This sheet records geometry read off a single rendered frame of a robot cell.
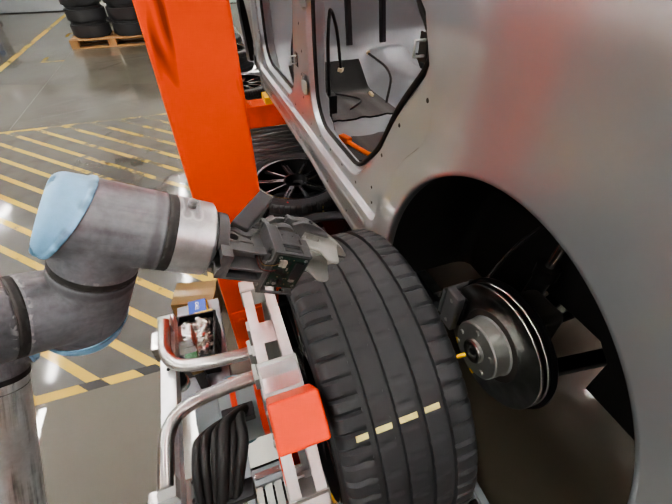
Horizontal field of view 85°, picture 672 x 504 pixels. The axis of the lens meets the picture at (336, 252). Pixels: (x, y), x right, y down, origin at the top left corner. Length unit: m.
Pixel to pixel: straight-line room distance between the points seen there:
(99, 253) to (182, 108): 0.48
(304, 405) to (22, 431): 0.75
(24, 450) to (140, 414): 0.89
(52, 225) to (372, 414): 0.47
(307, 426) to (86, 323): 0.30
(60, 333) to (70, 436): 1.63
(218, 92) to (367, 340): 0.57
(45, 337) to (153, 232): 0.16
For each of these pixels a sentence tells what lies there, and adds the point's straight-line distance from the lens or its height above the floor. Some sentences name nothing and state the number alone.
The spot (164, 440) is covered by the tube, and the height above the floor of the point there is 1.01.
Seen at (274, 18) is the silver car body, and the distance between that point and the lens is 2.90.
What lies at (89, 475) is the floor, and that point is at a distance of 1.99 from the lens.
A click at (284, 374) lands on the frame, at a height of 1.12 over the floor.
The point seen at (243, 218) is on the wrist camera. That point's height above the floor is 1.36.
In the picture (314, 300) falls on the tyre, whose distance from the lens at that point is 0.63.
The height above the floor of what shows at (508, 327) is 0.95.
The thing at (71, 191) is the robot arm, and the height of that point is 1.46.
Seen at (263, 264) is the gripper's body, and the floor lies 1.35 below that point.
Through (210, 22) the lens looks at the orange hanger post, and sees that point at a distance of 0.82.
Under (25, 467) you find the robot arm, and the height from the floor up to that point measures 0.72.
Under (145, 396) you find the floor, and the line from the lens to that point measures 2.06.
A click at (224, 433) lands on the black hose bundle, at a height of 1.05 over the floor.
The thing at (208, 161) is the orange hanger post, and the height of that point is 1.26.
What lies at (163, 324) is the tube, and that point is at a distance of 0.88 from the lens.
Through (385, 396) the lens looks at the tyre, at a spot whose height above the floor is 1.11.
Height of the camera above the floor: 1.65
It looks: 41 degrees down
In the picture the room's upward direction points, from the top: straight up
